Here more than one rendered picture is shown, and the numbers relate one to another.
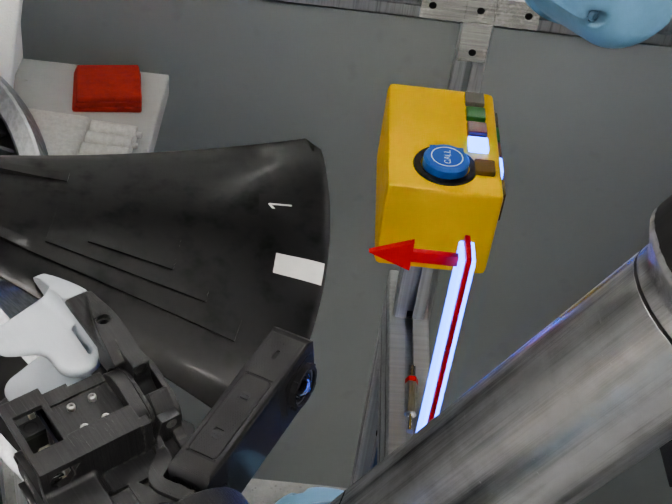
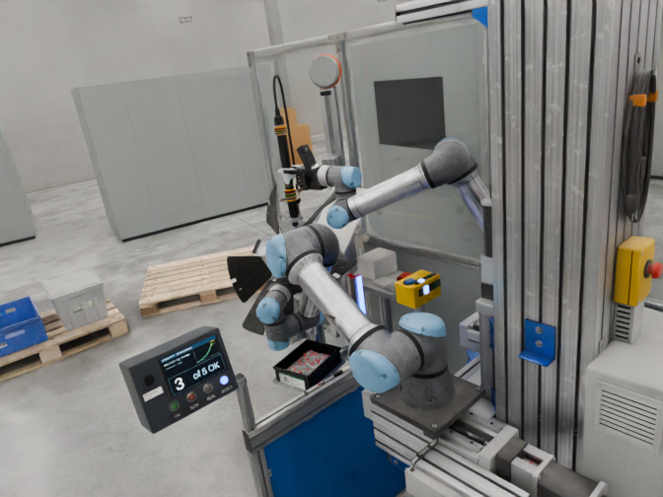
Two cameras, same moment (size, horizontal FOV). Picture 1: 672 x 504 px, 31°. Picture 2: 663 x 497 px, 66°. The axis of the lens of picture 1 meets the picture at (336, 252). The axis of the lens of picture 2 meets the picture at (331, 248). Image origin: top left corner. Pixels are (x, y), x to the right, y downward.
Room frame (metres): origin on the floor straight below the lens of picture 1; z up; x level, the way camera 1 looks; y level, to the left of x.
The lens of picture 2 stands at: (-0.41, -1.41, 1.91)
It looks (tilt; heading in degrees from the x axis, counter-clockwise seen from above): 20 degrees down; 56
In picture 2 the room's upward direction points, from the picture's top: 8 degrees counter-clockwise
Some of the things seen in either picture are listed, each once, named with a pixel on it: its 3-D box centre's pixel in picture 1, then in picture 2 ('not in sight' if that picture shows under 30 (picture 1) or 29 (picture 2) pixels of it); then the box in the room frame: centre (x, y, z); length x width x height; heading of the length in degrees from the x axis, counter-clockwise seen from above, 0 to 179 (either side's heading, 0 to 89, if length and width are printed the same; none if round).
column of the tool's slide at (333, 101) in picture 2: not in sight; (348, 256); (1.15, 0.71, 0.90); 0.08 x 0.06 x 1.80; 128
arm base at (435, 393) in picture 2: not in sight; (426, 377); (0.41, -0.58, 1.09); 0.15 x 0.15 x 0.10
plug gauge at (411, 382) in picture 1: (410, 398); not in sight; (0.77, -0.09, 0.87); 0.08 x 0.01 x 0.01; 1
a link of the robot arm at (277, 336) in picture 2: not in sight; (280, 330); (0.29, -0.02, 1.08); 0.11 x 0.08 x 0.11; 1
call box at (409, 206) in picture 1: (434, 181); (418, 290); (0.89, -0.08, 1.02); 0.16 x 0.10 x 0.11; 3
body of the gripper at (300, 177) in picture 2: not in sight; (311, 177); (0.61, 0.14, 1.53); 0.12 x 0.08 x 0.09; 103
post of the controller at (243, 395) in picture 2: not in sight; (244, 402); (0.07, -0.12, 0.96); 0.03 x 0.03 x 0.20; 3
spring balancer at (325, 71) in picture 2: not in sight; (325, 71); (1.15, 0.71, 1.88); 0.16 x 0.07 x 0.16; 128
